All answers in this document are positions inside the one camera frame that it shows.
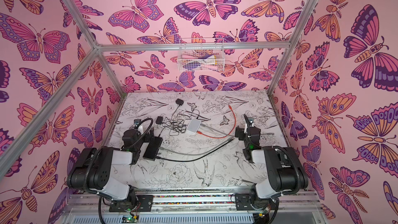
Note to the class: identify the white network switch box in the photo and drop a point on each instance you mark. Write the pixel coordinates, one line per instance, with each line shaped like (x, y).
(193, 126)

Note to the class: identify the black power adapter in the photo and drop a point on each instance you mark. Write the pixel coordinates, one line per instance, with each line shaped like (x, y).
(174, 125)
(186, 111)

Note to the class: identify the black network switch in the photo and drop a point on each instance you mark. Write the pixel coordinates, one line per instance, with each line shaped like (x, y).
(153, 148)

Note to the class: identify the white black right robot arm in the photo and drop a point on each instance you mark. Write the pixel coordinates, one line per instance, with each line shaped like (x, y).
(285, 173)

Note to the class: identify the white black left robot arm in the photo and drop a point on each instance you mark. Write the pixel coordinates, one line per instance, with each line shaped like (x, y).
(92, 170)

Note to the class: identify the white wire basket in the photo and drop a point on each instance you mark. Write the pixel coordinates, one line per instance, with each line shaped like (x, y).
(201, 54)

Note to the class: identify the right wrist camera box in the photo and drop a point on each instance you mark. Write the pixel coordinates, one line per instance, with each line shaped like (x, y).
(249, 122)

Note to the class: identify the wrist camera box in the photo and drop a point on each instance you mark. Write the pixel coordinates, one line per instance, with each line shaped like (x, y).
(136, 124)
(249, 122)

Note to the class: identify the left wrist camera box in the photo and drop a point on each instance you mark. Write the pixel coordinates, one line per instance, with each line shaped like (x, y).
(136, 124)

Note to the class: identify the aluminium frame post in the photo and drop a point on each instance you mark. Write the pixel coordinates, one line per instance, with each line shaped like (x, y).
(77, 16)

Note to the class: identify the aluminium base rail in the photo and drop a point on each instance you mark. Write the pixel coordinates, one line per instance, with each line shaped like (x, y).
(225, 205)

